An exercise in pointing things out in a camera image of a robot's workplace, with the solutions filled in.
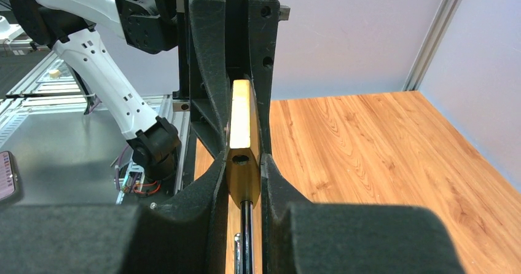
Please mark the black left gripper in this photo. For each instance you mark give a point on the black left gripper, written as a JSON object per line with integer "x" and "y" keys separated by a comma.
{"x": 221, "y": 41}

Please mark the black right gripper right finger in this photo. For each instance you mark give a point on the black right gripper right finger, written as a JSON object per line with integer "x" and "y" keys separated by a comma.
{"x": 300, "y": 236}

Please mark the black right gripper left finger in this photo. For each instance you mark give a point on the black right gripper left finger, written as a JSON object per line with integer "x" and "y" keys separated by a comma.
{"x": 186, "y": 234}

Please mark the small brass padlock with key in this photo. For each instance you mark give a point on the small brass padlock with key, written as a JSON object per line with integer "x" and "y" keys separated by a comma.
{"x": 242, "y": 165}

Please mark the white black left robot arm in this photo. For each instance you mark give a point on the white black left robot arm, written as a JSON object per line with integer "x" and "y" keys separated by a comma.
{"x": 69, "y": 28}

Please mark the black smartphone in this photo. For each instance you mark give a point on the black smartphone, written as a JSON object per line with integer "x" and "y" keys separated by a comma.
{"x": 11, "y": 187}

